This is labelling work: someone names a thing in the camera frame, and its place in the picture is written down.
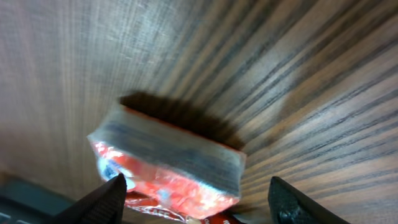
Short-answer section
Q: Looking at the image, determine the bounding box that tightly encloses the red white tissue packet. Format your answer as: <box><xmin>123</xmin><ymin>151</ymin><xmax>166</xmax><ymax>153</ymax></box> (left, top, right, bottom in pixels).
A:
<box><xmin>87</xmin><ymin>105</ymin><xmax>246</xmax><ymax>219</ymax></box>

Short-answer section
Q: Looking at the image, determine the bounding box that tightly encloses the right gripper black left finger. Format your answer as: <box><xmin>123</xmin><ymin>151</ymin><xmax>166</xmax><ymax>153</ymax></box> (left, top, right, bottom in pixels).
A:
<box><xmin>49</xmin><ymin>174</ymin><xmax>127</xmax><ymax>224</ymax></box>

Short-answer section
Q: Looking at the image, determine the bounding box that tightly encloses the grey plastic mesh basket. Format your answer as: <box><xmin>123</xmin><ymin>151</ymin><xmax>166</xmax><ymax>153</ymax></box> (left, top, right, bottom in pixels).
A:
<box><xmin>1</xmin><ymin>177</ymin><xmax>74</xmax><ymax>223</ymax></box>

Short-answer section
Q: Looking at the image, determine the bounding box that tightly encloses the red snack stick packet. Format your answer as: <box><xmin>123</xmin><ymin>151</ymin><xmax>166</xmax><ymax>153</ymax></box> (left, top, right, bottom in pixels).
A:
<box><xmin>124</xmin><ymin>192</ymin><xmax>244</xmax><ymax>224</ymax></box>

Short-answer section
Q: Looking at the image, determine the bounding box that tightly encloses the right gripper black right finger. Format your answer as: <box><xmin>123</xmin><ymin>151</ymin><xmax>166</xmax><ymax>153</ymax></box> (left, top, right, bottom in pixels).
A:
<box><xmin>268</xmin><ymin>176</ymin><xmax>349</xmax><ymax>224</ymax></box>

